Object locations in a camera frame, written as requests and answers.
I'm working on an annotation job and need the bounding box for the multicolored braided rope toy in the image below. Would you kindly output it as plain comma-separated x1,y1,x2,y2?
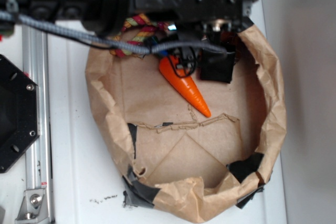
112,14,169,46

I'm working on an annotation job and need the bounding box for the black square pouch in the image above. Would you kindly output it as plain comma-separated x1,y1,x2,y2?
199,50,236,83

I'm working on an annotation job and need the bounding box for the orange plastic toy carrot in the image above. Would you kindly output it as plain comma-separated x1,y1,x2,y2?
159,55,211,118

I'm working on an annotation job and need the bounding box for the brown paper bag bin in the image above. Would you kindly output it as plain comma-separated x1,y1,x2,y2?
86,24,287,223

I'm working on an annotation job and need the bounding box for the grey braided cable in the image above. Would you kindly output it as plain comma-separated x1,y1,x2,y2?
0,10,227,55

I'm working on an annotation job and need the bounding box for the black octagonal mount plate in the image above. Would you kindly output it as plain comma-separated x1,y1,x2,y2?
1,55,39,174

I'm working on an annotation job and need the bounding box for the aluminium extrusion rail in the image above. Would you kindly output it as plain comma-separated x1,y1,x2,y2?
15,26,55,223

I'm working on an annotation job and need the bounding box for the metal corner bracket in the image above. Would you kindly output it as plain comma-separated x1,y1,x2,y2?
15,188,49,223

